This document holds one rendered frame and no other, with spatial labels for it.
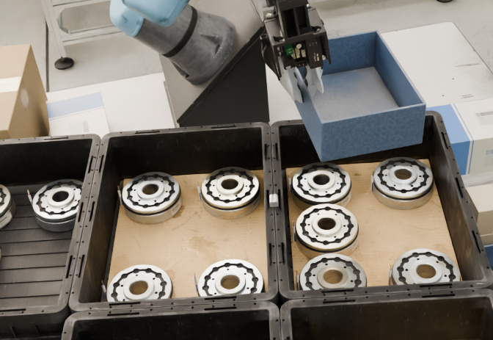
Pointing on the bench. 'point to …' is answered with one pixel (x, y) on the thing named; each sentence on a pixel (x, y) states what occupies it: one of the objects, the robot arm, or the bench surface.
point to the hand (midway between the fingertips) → (303, 90)
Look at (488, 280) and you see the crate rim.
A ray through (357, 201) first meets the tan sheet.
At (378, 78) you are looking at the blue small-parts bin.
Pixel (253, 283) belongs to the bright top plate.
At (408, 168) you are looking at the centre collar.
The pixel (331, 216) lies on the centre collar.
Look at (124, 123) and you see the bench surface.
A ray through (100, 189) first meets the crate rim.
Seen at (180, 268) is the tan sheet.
